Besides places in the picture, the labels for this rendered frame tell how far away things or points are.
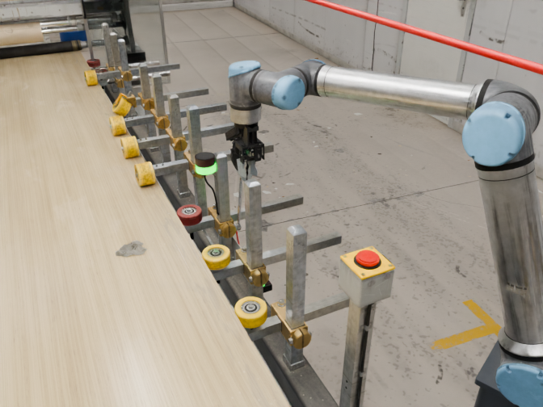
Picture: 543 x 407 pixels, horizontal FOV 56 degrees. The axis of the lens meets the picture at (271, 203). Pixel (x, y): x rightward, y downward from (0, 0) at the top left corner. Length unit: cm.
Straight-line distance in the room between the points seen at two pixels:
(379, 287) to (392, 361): 152
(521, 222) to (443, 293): 168
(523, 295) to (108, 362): 92
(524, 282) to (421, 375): 123
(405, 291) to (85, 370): 192
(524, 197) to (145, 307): 90
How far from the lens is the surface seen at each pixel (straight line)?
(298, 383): 138
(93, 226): 166
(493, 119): 109
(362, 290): 89
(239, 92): 143
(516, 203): 116
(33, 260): 158
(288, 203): 177
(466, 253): 315
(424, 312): 268
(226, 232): 164
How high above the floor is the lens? 176
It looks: 31 degrees down
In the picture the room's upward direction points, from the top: straight up
